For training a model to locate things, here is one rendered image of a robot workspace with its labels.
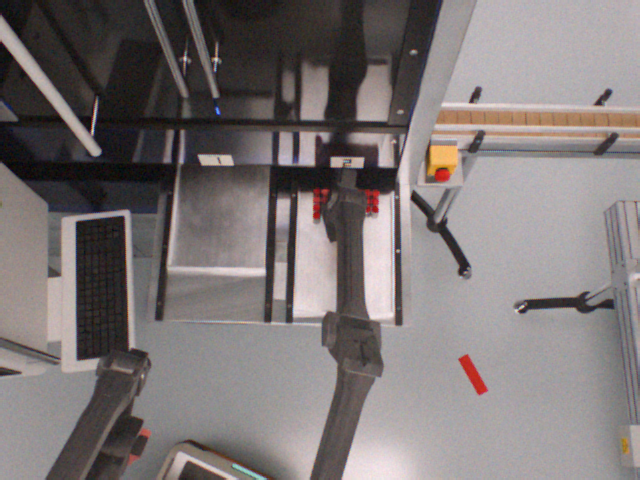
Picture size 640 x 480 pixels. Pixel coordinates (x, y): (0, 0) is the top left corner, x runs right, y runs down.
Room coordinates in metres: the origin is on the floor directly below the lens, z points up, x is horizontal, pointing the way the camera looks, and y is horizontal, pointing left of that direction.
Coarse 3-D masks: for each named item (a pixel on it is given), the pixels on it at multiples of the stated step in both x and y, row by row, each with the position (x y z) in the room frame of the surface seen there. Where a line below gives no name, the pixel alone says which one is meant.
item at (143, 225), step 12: (60, 216) 0.74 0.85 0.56; (132, 216) 0.73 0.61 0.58; (144, 216) 0.73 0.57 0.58; (156, 216) 0.73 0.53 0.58; (60, 228) 0.74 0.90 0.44; (132, 228) 0.73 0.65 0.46; (144, 228) 0.73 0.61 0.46; (48, 240) 0.75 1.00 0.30; (60, 240) 0.74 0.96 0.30; (144, 240) 0.73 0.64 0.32; (48, 252) 0.75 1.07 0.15; (60, 252) 0.75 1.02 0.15; (144, 252) 0.73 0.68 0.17
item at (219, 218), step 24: (192, 168) 0.76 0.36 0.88; (216, 168) 0.76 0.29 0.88; (240, 168) 0.76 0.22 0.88; (264, 168) 0.75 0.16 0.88; (192, 192) 0.68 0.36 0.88; (216, 192) 0.68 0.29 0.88; (240, 192) 0.68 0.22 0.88; (264, 192) 0.68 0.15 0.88; (192, 216) 0.61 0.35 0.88; (216, 216) 0.61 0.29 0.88; (240, 216) 0.61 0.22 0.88; (264, 216) 0.61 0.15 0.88; (192, 240) 0.54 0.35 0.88; (216, 240) 0.54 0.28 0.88; (240, 240) 0.54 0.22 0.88; (264, 240) 0.53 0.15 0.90; (168, 264) 0.47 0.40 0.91; (192, 264) 0.48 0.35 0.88; (216, 264) 0.47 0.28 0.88; (240, 264) 0.47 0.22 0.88; (264, 264) 0.46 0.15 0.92
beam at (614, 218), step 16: (608, 208) 0.77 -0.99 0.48; (624, 208) 0.74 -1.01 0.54; (608, 224) 0.72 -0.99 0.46; (624, 224) 0.68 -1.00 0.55; (608, 240) 0.66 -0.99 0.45; (624, 240) 0.63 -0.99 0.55; (608, 256) 0.61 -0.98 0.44; (624, 256) 0.58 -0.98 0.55; (624, 272) 0.53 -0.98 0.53; (624, 288) 0.48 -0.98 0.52; (624, 304) 0.43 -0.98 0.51; (624, 320) 0.38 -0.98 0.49; (624, 336) 0.33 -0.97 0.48; (624, 352) 0.28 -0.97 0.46; (624, 368) 0.23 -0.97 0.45; (624, 384) 0.18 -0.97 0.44
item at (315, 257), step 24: (312, 216) 0.61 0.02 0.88; (384, 216) 0.60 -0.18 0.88; (312, 240) 0.54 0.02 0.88; (384, 240) 0.53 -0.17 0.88; (312, 264) 0.47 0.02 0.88; (384, 264) 0.47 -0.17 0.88; (312, 288) 0.40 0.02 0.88; (384, 288) 0.40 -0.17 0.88; (312, 312) 0.34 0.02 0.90; (384, 312) 0.33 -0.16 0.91
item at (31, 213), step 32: (0, 192) 0.60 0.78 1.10; (32, 192) 0.68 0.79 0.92; (0, 224) 0.52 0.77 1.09; (32, 224) 0.59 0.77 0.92; (0, 256) 0.44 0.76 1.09; (32, 256) 0.50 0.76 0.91; (0, 288) 0.37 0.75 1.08; (32, 288) 0.41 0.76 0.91; (0, 320) 0.29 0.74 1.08; (32, 320) 0.33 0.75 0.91; (0, 352) 0.22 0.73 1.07
